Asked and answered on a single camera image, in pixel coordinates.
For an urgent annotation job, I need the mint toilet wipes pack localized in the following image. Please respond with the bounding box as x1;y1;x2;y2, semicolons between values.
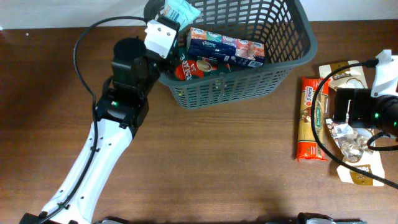
164;0;201;30

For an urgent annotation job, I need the green Nescafe coffee bag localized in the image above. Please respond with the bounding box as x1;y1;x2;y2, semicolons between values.
170;47;231;81

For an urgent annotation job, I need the blue Kleenex tissue multipack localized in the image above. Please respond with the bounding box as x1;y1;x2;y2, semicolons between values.
187;27;266;68

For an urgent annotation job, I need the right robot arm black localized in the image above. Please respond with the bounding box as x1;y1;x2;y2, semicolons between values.
333;49;397;136

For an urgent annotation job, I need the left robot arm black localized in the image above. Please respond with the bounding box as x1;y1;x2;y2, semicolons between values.
21;16;180;223

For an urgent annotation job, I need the orange San Remo spaghetti pack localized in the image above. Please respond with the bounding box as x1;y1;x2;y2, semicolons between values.
296;76;330;162

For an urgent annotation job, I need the beige snack pouch upper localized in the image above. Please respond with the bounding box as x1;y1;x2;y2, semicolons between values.
318;60;368;90

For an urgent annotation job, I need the beige snack pouch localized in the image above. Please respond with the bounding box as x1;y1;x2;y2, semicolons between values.
318;60;368;90
326;118;385;187

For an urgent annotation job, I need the beige snack pouch lower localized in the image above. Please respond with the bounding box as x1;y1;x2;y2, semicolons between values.
326;118;385;187

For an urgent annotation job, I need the grey plastic lattice basket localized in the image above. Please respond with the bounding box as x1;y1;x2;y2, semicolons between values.
159;0;317;109

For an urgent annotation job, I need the dark device bottom edge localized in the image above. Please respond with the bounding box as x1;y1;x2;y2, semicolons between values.
297;213;367;224

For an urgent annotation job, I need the dark device bottom left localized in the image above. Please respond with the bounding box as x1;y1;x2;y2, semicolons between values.
94;217;129;224

